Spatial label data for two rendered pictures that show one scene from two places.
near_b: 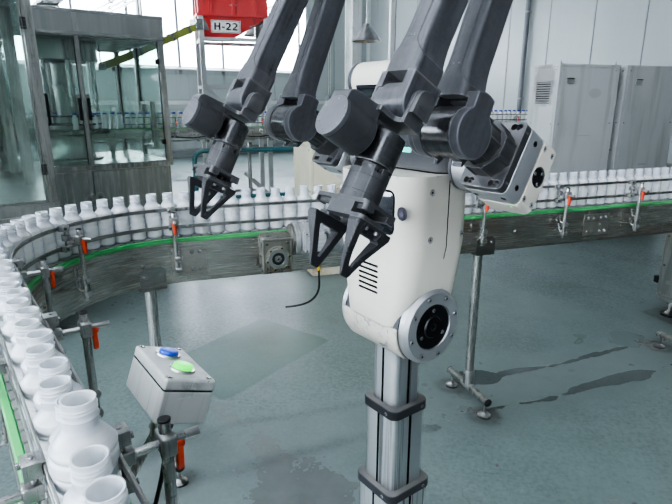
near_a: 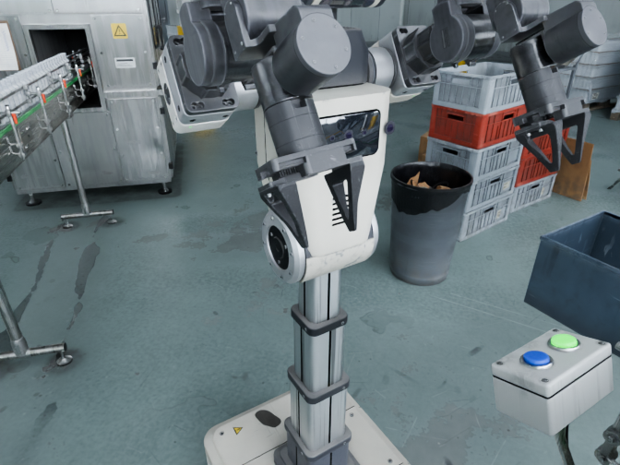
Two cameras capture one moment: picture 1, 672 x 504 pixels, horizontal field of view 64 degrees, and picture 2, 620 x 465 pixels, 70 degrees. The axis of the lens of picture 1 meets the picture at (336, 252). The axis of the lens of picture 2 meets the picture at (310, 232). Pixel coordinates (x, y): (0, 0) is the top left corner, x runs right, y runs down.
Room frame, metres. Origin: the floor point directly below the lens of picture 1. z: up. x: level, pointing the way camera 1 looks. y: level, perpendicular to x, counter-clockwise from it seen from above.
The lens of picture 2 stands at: (1.03, 0.72, 1.52)
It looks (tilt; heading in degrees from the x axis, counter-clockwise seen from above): 28 degrees down; 275
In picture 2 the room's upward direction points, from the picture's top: straight up
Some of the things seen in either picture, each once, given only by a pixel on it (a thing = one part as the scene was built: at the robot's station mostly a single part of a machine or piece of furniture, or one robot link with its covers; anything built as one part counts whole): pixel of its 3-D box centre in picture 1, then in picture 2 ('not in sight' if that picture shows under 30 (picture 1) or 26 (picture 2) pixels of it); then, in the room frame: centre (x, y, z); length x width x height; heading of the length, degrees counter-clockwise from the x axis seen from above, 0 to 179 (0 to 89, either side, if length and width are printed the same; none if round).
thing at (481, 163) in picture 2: not in sight; (474, 150); (0.14, -2.42, 0.55); 0.61 x 0.41 x 0.22; 44
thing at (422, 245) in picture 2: not in sight; (424, 225); (0.56, -1.68, 0.32); 0.45 x 0.45 x 0.64
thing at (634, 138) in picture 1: (626, 148); not in sight; (6.48, -3.48, 0.96); 0.82 x 0.50 x 1.91; 109
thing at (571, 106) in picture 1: (565, 150); not in sight; (6.20, -2.63, 0.96); 0.82 x 0.50 x 1.91; 109
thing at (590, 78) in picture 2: not in sight; (584, 69); (-2.61, -7.02, 0.50); 1.23 x 1.05 x 1.00; 35
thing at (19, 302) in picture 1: (24, 343); not in sight; (0.87, 0.56, 1.08); 0.06 x 0.06 x 0.17
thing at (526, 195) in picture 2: not in sight; (511, 184); (-0.36, -2.92, 0.11); 0.61 x 0.41 x 0.22; 40
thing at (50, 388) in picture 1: (63, 439); not in sight; (0.59, 0.35, 1.08); 0.06 x 0.06 x 0.17
